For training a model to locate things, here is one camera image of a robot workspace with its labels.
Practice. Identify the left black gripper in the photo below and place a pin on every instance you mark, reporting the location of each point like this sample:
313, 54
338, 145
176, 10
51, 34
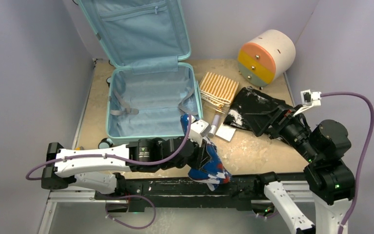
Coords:
202, 156

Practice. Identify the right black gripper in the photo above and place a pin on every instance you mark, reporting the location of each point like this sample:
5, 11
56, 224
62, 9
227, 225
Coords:
278, 117

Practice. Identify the blue red white patterned garment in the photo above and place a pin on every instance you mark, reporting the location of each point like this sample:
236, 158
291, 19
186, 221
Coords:
206, 166

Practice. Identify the black white patterned garment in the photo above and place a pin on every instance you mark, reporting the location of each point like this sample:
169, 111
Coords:
250, 101

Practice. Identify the lavender white tube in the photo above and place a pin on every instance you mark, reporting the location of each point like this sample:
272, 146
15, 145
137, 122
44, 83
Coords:
214, 126

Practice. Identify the small gold capped bottle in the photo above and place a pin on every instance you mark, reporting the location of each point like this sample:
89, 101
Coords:
217, 110

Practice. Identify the orange white striped cloth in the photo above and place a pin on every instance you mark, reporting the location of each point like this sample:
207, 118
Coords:
218, 90

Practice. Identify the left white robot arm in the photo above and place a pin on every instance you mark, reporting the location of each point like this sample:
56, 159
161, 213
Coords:
84, 169

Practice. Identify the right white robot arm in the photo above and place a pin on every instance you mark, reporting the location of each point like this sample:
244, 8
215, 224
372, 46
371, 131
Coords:
322, 168

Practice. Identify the white square packet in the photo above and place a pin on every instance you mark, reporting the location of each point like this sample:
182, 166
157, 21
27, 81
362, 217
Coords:
226, 132

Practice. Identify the round pastel drawer cabinet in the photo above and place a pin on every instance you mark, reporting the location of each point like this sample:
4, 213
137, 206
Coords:
266, 57

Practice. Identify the light blue open suitcase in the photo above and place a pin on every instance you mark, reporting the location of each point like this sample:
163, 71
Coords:
152, 85

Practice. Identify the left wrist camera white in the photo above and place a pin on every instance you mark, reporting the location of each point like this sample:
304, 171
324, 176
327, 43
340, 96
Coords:
198, 130

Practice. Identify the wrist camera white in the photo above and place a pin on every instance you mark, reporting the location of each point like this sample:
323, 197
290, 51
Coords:
198, 130
310, 100

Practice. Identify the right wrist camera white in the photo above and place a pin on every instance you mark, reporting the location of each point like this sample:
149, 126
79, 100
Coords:
310, 100

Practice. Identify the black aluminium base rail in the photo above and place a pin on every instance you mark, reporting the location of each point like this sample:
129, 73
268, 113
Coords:
304, 208

